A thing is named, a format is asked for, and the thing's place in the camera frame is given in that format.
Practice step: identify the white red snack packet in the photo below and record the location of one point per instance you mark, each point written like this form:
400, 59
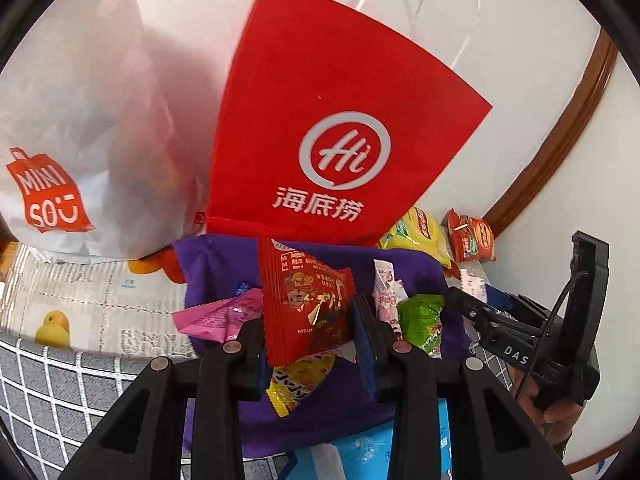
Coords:
472, 280

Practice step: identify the green snack packet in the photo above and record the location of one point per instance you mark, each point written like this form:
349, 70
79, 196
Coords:
422, 322

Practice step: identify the red paper bag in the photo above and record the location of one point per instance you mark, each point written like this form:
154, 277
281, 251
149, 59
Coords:
300, 85

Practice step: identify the white plastic shopping bag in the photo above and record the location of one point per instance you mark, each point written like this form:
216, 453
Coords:
100, 135

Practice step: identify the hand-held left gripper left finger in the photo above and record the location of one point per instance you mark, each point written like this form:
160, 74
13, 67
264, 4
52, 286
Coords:
245, 355

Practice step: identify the purple towel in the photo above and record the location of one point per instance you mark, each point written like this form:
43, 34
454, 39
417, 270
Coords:
325, 410

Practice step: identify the blue tissue pack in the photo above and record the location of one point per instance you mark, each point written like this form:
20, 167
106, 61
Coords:
370, 452

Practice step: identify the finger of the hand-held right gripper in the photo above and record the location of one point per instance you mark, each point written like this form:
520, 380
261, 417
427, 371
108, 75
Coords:
475, 310
515, 307

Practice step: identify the small blue snack packet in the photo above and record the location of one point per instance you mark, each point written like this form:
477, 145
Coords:
241, 290

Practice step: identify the person's right hand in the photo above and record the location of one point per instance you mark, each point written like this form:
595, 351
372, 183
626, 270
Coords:
555, 417

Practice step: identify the yellow triangular snack packet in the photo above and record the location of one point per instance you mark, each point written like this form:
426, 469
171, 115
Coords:
295, 382

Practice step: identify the orange chips bag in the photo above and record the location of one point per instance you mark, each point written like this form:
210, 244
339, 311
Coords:
472, 237

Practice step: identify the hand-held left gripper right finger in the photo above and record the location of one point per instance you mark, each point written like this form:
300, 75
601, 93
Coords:
367, 360

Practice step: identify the long white pink packet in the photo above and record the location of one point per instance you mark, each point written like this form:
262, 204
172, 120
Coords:
387, 295

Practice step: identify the yellow chips bag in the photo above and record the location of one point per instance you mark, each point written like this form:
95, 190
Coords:
417, 235

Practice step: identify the magenta snack packet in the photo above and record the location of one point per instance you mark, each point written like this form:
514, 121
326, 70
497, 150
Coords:
220, 317

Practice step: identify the wooden baseboard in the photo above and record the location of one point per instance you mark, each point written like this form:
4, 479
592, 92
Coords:
600, 455

